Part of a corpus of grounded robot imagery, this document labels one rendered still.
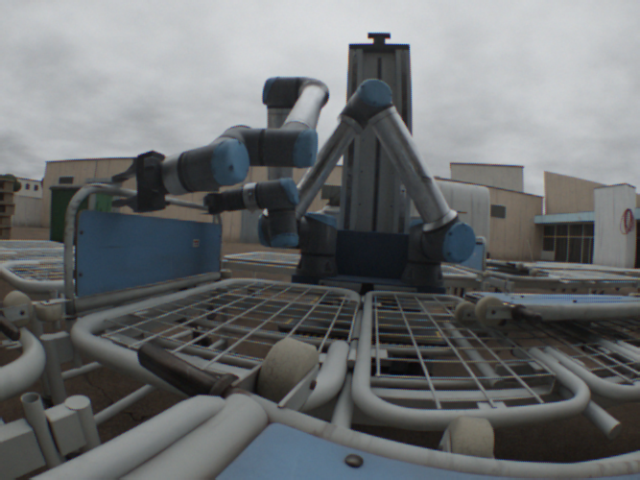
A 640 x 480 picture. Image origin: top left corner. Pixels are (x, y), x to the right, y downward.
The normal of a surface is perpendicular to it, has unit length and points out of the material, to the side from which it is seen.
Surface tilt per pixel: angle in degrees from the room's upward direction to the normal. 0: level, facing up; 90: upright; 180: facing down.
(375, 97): 84
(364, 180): 90
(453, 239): 94
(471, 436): 29
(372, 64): 90
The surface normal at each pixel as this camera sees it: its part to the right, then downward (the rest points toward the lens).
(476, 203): -0.04, -0.02
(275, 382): -0.25, -0.29
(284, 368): -0.12, -0.63
